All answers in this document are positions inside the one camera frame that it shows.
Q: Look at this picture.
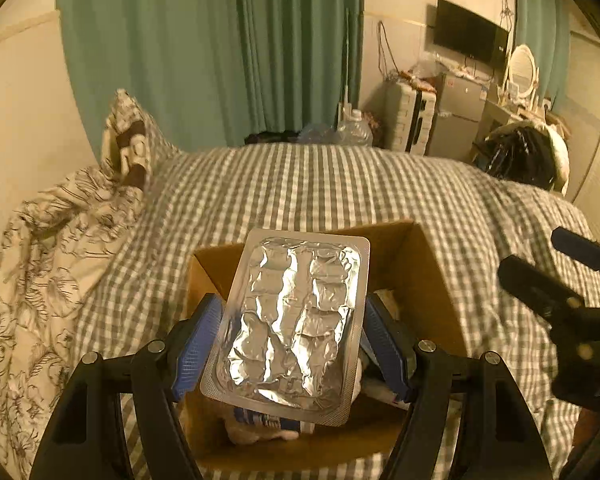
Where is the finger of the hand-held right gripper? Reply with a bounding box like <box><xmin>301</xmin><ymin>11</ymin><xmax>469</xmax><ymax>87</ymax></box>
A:
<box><xmin>551</xmin><ymin>226</ymin><xmax>600</xmax><ymax>281</ymax></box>
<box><xmin>497</xmin><ymin>255</ymin><xmax>588</xmax><ymax>326</ymax></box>

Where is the hanging wall cable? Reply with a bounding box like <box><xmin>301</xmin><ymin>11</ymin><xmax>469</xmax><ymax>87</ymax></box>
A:
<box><xmin>376</xmin><ymin>20</ymin><xmax>396</xmax><ymax>81</ymax></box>

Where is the checkered bed sheet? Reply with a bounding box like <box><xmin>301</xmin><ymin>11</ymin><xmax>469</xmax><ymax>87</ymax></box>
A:
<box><xmin>70</xmin><ymin>142</ymin><xmax>600</xmax><ymax>480</ymax></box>

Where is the white oval mirror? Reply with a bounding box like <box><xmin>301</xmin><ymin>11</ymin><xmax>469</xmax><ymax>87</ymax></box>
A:
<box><xmin>500</xmin><ymin>44</ymin><xmax>538</xmax><ymax>106</ymax></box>

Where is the clear water jug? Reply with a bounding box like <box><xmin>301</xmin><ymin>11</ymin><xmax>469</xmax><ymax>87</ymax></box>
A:
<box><xmin>336</xmin><ymin>102</ymin><xmax>375</xmax><ymax>147</ymax></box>

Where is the white suitcase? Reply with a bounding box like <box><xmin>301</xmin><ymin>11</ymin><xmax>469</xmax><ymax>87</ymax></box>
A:
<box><xmin>384</xmin><ymin>80</ymin><xmax>438</xmax><ymax>153</ymax></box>

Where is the brown cardboard box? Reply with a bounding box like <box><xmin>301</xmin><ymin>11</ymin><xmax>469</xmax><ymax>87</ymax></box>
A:
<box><xmin>182</xmin><ymin>220</ymin><xmax>468</xmax><ymax>473</ymax></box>

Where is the silver small fridge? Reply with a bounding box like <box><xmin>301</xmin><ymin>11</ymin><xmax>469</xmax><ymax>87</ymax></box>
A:
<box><xmin>425</xmin><ymin>71</ymin><xmax>488</xmax><ymax>161</ymax></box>

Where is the floral checkered pillow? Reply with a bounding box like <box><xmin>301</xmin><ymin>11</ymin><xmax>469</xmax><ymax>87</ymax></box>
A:
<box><xmin>100</xmin><ymin>89</ymin><xmax>181</xmax><ymax>191</ymax></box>

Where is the wide green curtain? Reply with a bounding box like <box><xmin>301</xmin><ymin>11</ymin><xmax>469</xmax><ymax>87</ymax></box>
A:
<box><xmin>55</xmin><ymin>0</ymin><xmax>365</xmax><ymax>148</ymax></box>

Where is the white garment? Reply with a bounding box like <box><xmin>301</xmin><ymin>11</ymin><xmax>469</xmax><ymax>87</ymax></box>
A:
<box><xmin>545</xmin><ymin>125</ymin><xmax>571</xmax><ymax>196</ymax></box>

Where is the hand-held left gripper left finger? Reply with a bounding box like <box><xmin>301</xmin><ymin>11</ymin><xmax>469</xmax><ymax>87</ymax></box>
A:
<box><xmin>30</xmin><ymin>292</ymin><xmax>226</xmax><ymax>480</ymax></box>

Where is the silver blister pack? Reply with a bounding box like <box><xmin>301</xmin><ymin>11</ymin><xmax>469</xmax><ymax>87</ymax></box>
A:
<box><xmin>200</xmin><ymin>228</ymin><xmax>371</xmax><ymax>427</ymax></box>

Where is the beige dressing table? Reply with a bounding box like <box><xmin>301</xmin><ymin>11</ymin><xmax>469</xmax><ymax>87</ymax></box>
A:
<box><xmin>480</xmin><ymin>97</ymin><xmax>518</xmax><ymax>136</ymax></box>

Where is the black wall television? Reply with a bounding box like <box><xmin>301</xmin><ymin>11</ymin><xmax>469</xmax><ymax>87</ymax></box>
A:
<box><xmin>434</xmin><ymin>0</ymin><xmax>510</xmax><ymax>67</ymax></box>

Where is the white pole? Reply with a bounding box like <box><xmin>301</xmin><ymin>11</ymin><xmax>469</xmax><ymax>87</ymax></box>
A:
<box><xmin>341</xmin><ymin>7</ymin><xmax>353</xmax><ymax>111</ymax></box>

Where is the dark cloth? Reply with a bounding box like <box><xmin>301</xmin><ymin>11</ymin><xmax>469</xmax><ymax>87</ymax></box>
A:
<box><xmin>244</xmin><ymin>130</ymin><xmax>301</xmax><ymax>147</ymax></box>

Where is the narrow green curtain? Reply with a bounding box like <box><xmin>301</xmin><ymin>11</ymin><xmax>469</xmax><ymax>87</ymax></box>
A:
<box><xmin>511</xmin><ymin>0</ymin><xmax>573</xmax><ymax>111</ymax></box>

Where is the clear plastic bag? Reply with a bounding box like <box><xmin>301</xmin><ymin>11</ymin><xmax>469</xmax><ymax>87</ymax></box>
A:
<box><xmin>410</xmin><ymin>55</ymin><xmax>448</xmax><ymax>81</ymax></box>

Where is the floral quilt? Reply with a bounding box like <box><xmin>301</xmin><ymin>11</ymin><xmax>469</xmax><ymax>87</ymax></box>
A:
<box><xmin>0</xmin><ymin>160</ymin><xmax>146</xmax><ymax>476</ymax></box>

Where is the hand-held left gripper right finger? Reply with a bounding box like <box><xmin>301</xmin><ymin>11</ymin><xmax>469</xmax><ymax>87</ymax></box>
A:
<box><xmin>362</xmin><ymin>292</ymin><xmax>553</xmax><ymax>480</ymax></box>

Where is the bluish plastic bag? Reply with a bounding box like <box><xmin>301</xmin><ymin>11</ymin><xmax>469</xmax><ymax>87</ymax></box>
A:
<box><xmin>297</xmin><ymin>122</ymin><xmax>341</xmax><ymax>146</ymax></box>

